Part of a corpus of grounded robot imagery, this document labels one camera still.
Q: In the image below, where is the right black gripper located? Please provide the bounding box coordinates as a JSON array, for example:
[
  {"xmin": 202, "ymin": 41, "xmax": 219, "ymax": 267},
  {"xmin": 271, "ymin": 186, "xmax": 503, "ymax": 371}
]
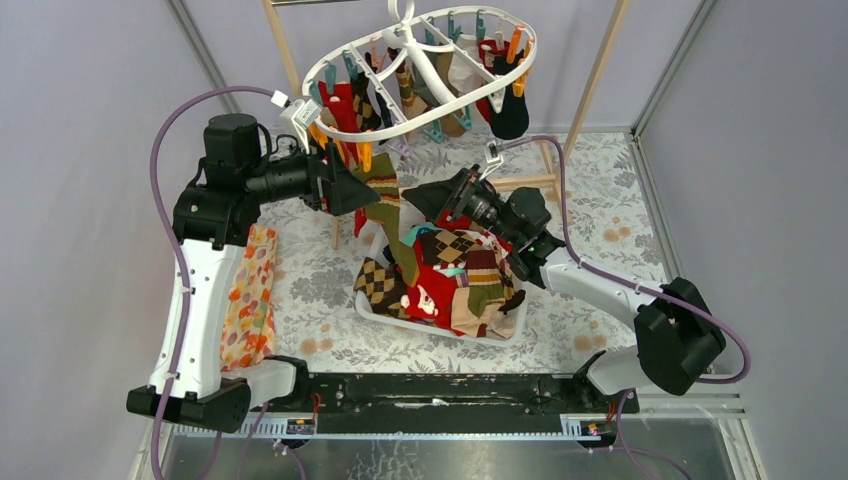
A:
[{"xmin": 402, "ymin": 165, "xmax": 521, "ymax": 247}]

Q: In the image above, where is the red snowflake christmas sock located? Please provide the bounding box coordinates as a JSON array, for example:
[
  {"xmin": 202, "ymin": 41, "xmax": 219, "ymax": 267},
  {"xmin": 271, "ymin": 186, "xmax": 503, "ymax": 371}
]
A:
[{"xmin": 353, "ymin": 208, "xmax": 368, "ymax": 238}]

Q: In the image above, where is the olive striped long sock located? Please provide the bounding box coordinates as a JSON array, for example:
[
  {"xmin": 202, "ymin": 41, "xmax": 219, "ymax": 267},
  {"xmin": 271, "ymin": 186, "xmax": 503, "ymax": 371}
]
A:
[{"xmin": 353, "ymin": 153, "xmax": 418, "ymax": 286}]

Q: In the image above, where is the dark navy sock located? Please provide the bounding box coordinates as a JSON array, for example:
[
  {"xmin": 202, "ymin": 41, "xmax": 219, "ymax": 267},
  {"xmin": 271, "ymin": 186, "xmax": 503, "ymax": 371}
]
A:
[{"xmin": 489, "ymin": 50, "xmax": 529, "ymax": 140}]

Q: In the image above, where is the white round clip hanger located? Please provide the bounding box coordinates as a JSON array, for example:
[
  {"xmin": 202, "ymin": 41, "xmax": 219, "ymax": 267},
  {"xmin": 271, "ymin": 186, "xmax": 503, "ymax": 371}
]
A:
[{"xmin": 301, "ymin": 1, "xmax": 538, "ymax": 144}]

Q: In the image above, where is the dark brown argyle sock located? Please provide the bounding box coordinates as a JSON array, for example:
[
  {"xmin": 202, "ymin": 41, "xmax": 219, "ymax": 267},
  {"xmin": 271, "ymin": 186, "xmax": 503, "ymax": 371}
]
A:
[{"xmin": 416, "ymin": 230, "xmax": 483, "ymax": 267}]

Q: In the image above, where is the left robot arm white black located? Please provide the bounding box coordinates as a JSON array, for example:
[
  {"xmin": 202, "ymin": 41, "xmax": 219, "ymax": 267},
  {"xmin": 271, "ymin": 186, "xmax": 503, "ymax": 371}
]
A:
[{"xmin": 126, "ymin": 113, "xmax": 379, "ymax": 433}]

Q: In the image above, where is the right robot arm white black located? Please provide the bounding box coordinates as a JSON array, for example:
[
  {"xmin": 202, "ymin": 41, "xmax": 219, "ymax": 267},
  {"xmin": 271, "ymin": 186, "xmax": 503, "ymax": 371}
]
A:
[{"xmin": 401, "ymin": 166, "xmax": 726, "ymax": 412}]

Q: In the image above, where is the white laundry basket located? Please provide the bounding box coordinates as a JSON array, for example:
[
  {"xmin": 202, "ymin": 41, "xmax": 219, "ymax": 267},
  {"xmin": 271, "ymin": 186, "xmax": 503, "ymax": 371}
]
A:
[{"xmin": 353, "ymin": 221, "xmax": 528, "ymax": 347}]

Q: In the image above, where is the red hanging sock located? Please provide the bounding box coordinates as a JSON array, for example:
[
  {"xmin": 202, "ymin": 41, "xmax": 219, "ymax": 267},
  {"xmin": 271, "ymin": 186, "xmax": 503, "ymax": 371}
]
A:
[{"xmin": 318, "ymin": 81, "xmax": 360, "ymax": 133}]

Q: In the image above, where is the red santa sock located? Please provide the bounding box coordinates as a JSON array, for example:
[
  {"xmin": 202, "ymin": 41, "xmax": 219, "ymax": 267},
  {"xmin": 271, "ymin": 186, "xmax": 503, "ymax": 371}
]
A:
[{"xmin": 401, "ymin": 240, "xmax": 457, "ymax": 330}]

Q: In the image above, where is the patchwork brown green sock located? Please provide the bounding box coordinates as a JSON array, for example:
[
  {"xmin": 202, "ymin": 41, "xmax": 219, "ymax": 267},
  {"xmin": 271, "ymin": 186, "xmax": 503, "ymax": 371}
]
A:
[{"xmin": 450, "ymin": 249, "xmax": 526, "ymax": 341}]

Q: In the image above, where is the floral grey table mat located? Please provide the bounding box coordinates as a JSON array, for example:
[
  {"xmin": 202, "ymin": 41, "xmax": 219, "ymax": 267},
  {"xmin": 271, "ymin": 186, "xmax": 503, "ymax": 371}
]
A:
[{"xmin": 260, "ymin": 132, "xmax": 666, "ymax": 373}]

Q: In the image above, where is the orange leaf patterned cloth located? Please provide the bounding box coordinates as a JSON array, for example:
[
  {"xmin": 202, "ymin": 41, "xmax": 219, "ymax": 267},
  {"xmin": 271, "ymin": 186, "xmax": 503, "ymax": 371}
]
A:
[{"xmin": 220, "ymin": 225, "xmax": 277, "ymax": 372}]

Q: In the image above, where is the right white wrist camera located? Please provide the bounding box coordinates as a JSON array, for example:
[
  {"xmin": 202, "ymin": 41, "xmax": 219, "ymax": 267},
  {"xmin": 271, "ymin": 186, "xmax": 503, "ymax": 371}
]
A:
[{"xmin": 480, "ymin": 140, "xmax": 505, "ymax": 179}]

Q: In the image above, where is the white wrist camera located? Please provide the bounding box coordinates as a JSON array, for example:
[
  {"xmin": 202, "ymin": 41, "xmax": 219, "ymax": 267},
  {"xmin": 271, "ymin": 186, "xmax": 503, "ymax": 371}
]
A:
[
  {"xmin": 480, "ymin": 140, "xmax": 505, "ymax": 179},
  {"xmin": 271, "ymin": 90, "xmax": 322, "ymax": 152}
]

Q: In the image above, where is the wooden drying rack frame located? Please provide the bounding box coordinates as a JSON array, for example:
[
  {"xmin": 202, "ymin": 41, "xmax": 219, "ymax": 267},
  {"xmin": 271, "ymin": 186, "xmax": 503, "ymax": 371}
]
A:
[{"xmin": 262, "ymin": 0, "xmax": 632, "ymax": 252}]

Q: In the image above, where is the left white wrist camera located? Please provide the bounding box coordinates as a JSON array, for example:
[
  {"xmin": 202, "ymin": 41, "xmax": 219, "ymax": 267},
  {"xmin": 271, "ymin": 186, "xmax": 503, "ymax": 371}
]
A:
[{"xmin": 271, "ymin": 90, "xmax": 322, "ymax": 152}]

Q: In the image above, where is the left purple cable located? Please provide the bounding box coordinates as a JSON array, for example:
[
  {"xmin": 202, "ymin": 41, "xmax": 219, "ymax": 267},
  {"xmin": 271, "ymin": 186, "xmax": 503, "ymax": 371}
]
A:
[{"xmin": 148, "ymin": 86, "xmax": 290, "ymax": 480}]

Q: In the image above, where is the purple cable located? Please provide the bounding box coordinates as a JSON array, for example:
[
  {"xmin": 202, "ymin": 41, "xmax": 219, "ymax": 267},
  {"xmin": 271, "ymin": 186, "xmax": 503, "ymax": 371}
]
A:
[
  {"xmin": 496, "ymin": 135, "xmax": 753, "ymax": 480},
  {"xmin": 148, "ymin": 86, "xmax": 290, "ymax": 480}
]

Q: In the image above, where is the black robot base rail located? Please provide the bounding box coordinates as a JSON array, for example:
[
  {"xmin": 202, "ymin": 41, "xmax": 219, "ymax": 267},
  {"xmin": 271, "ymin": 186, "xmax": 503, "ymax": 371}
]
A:
[{"xmin": 268, "ymin": 373, "xmax": 622, "ymax": 436}]

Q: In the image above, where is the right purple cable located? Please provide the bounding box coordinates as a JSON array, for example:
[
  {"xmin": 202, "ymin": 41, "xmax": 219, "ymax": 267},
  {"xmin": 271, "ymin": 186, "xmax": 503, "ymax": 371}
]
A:
[{"xmin": 496, "ymin": 135, "xmax": 753, "ymax": 480}]

